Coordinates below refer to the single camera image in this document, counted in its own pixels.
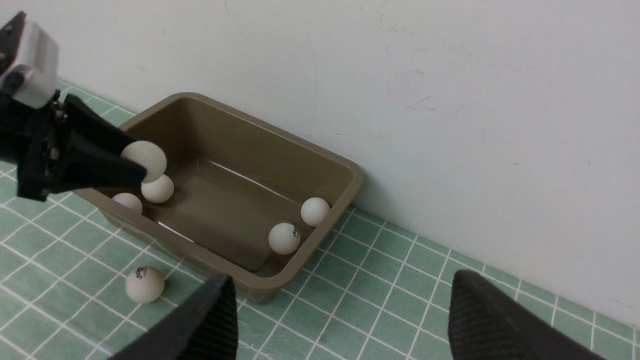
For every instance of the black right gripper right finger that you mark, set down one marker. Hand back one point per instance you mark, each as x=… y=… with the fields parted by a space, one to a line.
x=486 y=324

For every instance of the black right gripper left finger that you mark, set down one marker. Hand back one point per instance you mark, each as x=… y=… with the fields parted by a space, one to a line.
x=204 y=327

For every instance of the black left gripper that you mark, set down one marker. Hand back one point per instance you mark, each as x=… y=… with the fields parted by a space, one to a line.
x=30 y=136

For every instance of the white ball with logo front-left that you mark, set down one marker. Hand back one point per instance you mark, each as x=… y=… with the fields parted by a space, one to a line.
x=148 y=155

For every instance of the white ball with logo centre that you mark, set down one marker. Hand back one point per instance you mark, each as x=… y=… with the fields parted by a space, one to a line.
x=145 y=285

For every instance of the white plain ball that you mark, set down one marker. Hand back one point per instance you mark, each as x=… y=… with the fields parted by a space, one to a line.
x=314 y=210
x=158 y=191

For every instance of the olive green plastic bin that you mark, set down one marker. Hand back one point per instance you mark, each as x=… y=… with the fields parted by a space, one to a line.
x=235 y=177

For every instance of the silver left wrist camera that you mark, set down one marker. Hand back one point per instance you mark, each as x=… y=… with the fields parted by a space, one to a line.
x=29 y=62

